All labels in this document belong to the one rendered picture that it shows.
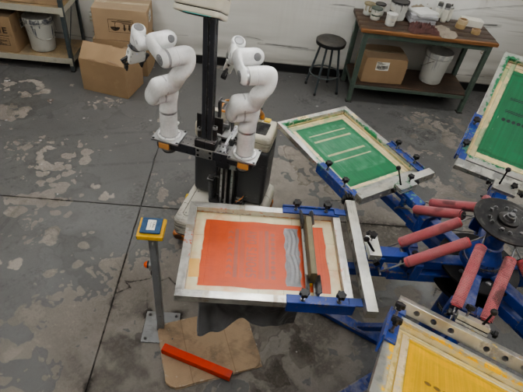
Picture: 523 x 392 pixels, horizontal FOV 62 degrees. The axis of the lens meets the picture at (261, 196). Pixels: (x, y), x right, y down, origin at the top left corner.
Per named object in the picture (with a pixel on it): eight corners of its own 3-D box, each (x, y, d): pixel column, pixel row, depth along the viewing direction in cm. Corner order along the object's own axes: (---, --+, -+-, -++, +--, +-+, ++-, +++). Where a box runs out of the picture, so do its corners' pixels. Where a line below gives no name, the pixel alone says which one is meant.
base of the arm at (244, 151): (238, 141, 246) (240, 118, 236) (260, 147, 244) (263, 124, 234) (229, 157, 235) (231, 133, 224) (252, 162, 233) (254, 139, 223)
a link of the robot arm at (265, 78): (283, 91, 191) (242, 93, 185) (261, 122, 226) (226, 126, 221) (276, 61, 193) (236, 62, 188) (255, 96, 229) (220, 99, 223)
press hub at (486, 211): (387, 387, 269) (486, 244, 177) (374, 330, 297) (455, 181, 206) (447, 390, 271) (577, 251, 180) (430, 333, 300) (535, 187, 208)
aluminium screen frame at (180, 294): (173, 300, 188) (173, 295, 186) (191, 205, 231) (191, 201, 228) (352, 312, 194) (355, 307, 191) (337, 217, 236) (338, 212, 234)
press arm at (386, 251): (363, 260, 211) (366, 254, 207) (361, 251, 215) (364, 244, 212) (398, 263, 212) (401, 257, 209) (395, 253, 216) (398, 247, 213)
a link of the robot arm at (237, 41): (249, 60, 220) (230, 58, 217) (243, 71, 230) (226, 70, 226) (245, 34, 224) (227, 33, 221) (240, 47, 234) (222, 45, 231)
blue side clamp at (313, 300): (284, 311, 192) (286, 302, 187) (284, 301, 195) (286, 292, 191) (352, 315, 194) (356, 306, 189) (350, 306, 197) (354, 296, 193)
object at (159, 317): (140, 342, 273) (124, 241, 208) (147, 311, 289) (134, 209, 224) (176, 344, 275) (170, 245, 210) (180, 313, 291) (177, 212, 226)
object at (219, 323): (199, 337, 223) (201, 289, 194) (200, 331, 225) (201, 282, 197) (289, 343, 226) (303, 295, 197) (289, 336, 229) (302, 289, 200)
